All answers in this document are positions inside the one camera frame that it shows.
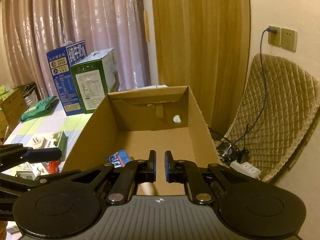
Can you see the green wet wipes pack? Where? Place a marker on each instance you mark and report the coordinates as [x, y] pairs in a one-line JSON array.
[[39, 109]]

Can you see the wall power socket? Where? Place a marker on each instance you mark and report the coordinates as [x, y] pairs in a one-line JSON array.
[[283, 38]]

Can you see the white power strip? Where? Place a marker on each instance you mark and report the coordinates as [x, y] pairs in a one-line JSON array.
[[246, 169]]

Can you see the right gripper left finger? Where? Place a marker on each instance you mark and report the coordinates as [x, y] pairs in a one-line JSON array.
[[127, 179]]

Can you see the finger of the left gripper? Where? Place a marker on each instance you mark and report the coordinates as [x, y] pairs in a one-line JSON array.
[[42, 155]]

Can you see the pink curtain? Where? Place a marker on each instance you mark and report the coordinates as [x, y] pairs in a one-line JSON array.
[[32, 28]]

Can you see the yellow wall strip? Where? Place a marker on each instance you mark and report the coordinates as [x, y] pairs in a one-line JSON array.
[[146, 26]]

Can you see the stacked cardboard boxes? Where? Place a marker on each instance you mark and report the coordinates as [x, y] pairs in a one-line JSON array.
[[14, 101]]

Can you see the green milk carton box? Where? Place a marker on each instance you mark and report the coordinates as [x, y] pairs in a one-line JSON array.
[[94, 77]]

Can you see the blue red card box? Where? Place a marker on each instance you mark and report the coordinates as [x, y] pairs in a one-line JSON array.
[[119, 159]]

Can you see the green white spray box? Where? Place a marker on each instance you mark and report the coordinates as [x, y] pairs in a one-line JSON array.
[[58, 140]]

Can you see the wooden door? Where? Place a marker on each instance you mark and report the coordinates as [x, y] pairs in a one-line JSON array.
[[205, 44]]

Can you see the red snack packet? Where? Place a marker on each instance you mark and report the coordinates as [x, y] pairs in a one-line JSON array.
[[53, 167]]

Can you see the white plug adapter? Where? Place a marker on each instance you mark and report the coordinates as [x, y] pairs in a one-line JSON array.
[[38, 142]]

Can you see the quilted chair cushion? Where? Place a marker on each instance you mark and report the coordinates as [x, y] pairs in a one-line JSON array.
[[278, 107]]

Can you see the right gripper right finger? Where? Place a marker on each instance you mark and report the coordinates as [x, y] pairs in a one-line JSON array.
[[187, 173]]

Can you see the blue milk carton box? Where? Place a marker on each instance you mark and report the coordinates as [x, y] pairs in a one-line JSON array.
[[60, 61]]

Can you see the checkered tablecloth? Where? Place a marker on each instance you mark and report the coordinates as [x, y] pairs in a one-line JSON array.
[[64, 207]]

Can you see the open cardboard box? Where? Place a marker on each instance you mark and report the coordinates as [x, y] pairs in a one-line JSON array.
[[142, 120]]

